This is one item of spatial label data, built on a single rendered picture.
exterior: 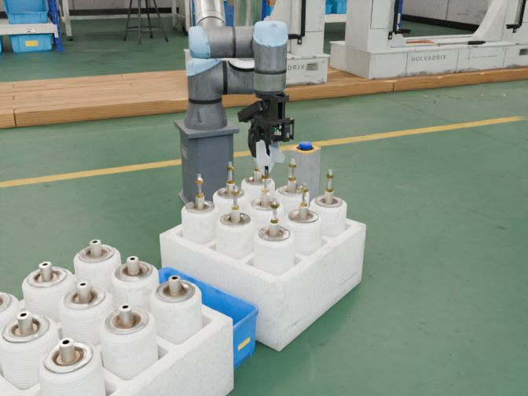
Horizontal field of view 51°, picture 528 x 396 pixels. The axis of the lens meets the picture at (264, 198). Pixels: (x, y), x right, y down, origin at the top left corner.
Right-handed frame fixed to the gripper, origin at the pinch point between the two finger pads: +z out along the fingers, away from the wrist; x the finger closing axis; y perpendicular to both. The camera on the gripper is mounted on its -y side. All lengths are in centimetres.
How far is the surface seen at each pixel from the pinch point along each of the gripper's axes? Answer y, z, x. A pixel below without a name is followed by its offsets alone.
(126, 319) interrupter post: 28, 9, -49
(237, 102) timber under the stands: -173, 32, 106
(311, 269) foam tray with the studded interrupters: 21.4, 18.5, -1.7
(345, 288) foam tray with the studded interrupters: 16.6, 32.6, 15.1
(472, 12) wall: -339, 13, 580
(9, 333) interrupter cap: 19, 9, -66
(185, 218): -6.6, 11.4, -19.3
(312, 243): 16.6, 15.1, 2.5
